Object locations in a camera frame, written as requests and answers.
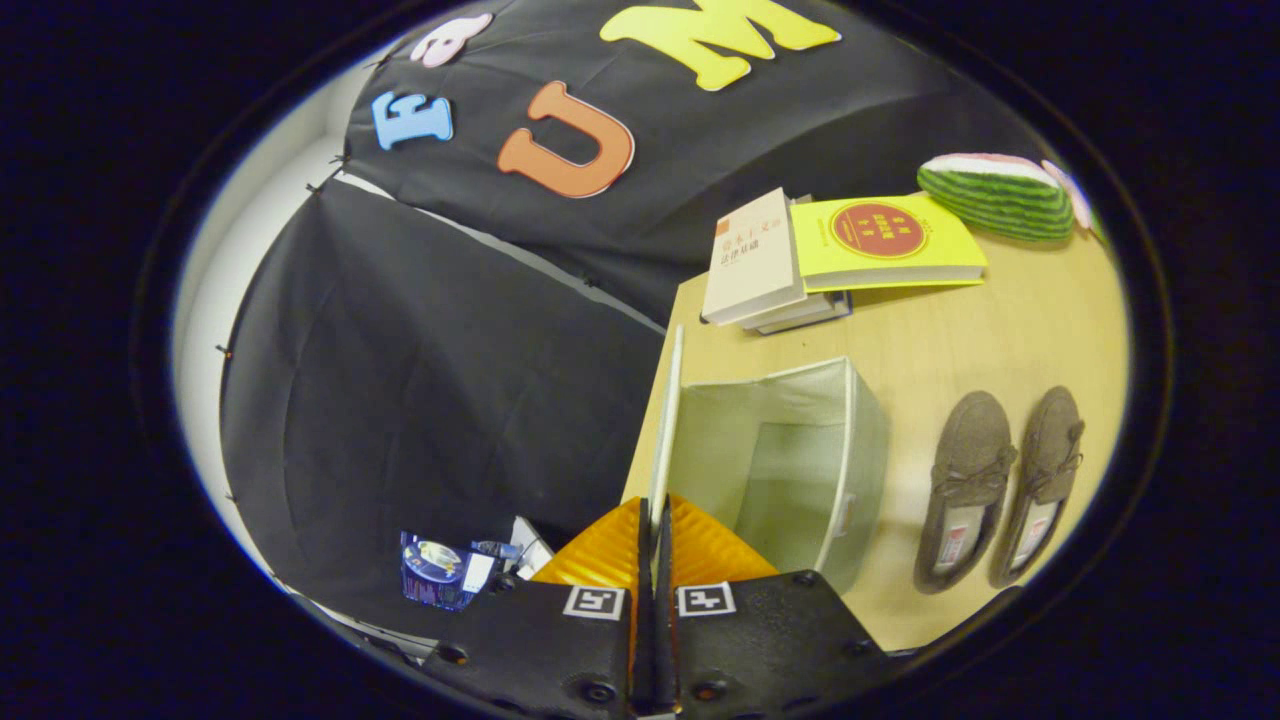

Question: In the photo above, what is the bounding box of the brown fuzzy shoe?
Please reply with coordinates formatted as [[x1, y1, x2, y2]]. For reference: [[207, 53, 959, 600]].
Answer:
[[990, 386, 1087, 589], [914, 390, 1019, 596]]

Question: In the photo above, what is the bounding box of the beige book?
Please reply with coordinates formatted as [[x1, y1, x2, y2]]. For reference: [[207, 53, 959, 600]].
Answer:
[[700, 187, 807, 327]]

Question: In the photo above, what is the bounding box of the white fabric storage box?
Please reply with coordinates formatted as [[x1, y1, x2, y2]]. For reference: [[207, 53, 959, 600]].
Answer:
[[647, 324, 893, 597]]

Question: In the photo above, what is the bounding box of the watermelon slice plush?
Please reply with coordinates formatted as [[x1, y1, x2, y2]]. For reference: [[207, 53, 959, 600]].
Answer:
[[917, 152, 1077, 244]]

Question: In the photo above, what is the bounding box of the blue covered book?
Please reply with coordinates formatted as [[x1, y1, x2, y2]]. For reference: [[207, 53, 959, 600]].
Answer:
[[755, 300, 853, 336]]

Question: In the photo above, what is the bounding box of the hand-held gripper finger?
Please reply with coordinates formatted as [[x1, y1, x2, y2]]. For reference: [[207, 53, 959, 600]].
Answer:
[[420, 495, 656, 719], [655, 493, 893, 719]]

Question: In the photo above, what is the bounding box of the blue printed packet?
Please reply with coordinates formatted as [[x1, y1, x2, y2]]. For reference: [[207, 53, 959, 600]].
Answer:
[[400, 530, 481, 613]]

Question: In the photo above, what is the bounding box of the yellow book with red circle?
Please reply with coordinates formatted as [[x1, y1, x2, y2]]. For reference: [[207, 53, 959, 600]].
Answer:
[[788, 192, 989, 294]]

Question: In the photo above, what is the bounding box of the white paper sheet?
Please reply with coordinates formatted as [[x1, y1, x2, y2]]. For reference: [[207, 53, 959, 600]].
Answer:
[[505, 515, 556, 581]]

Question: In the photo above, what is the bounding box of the black backdrop cloth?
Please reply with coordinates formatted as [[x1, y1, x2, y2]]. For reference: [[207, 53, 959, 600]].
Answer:
[[220, 0, 1051, 641]]

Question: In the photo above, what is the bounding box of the white book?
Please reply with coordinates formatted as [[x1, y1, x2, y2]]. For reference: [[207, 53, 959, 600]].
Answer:
[[738, 290, 849, 326]]

